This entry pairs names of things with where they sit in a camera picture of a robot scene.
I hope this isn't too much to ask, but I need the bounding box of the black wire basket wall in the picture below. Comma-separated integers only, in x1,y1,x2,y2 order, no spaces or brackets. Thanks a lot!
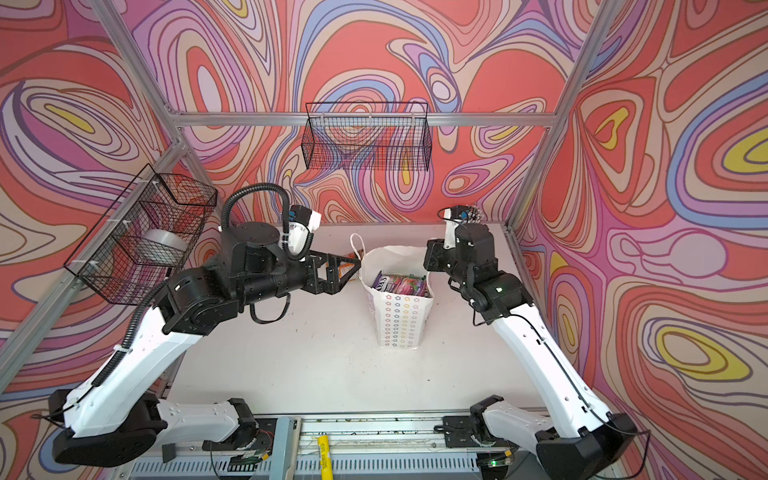
301,100,433,172
64,165,218,305

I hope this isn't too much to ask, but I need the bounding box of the purple Fox's candy bag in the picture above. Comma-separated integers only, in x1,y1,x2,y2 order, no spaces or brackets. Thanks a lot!
372,272,431,298

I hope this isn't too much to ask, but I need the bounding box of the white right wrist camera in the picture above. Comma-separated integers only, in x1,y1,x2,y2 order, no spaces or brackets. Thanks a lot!
438,205,483,249

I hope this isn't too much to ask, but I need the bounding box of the black wire basket back wall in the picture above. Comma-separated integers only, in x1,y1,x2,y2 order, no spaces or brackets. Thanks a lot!
301,100,433,172

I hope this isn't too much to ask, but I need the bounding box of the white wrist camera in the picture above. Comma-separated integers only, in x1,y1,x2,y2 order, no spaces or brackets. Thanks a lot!
287,205,322,260
438,205,483,249

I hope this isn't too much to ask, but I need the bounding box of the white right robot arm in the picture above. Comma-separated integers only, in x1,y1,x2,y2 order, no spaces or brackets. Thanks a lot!
424,219,640,479

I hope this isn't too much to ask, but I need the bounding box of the orange snack bag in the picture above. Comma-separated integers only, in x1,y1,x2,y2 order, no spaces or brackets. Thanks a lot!
337,259,360,283

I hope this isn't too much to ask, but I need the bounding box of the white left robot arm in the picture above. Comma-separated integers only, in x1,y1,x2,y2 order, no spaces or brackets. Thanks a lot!
49,222,360,468

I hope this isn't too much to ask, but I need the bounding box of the black marker pen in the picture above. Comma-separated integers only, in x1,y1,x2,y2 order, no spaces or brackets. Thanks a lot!
152,278,168,304

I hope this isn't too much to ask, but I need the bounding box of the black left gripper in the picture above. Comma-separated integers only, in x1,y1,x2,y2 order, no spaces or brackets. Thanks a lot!
233,249,361,313

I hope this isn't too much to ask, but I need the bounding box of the white printed paper bag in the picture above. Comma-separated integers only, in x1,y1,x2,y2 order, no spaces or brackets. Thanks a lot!
350,233,434,350

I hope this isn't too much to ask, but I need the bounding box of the black wire basket left wall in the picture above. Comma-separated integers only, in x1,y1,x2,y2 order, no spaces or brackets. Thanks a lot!
64,165,218,305

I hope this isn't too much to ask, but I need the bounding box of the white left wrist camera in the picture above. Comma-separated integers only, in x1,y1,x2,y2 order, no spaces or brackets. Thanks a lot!
287,205,322,260

